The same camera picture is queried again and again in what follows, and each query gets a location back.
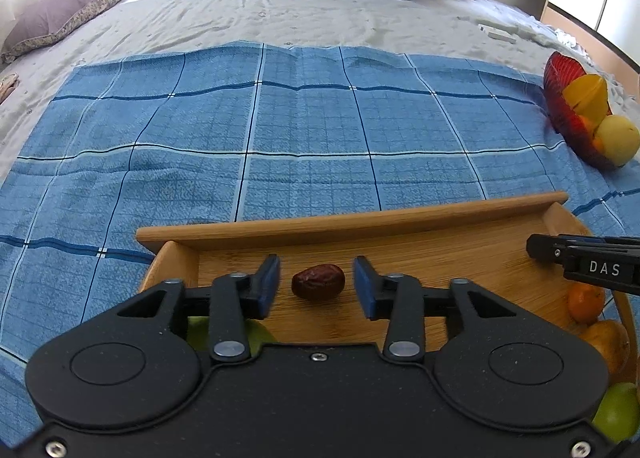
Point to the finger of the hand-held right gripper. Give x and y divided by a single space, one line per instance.
550 245

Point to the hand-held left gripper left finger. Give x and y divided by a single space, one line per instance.
267 285

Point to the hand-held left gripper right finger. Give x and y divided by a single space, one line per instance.
364 288

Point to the small orange tangerine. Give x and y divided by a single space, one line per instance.
586 303

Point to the red date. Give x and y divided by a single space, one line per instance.
318 282

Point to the green apple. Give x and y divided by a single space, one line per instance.
260 338
620 413

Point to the orange yellow fruit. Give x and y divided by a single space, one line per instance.
607 345

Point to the wooden tray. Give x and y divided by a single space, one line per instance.
450 258

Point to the small orange fruit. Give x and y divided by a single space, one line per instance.
585 126

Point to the yellow apple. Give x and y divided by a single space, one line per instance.
620 140

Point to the blue plaid blanket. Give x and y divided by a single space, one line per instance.
300 137

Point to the yellow star fruit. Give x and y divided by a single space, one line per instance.
590 95

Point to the red glass bowl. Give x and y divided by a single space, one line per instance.
562 82

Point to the white crumpled cloth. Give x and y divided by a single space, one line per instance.
555 37

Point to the small white box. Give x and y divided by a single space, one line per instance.
497 32

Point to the grey bed sheet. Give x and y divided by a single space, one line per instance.
250 22

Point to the brown cloth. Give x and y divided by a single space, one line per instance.
7 87

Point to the purple floral pillow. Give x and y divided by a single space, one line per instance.
65 12

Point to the wooden bed frame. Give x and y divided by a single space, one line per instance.
590 32

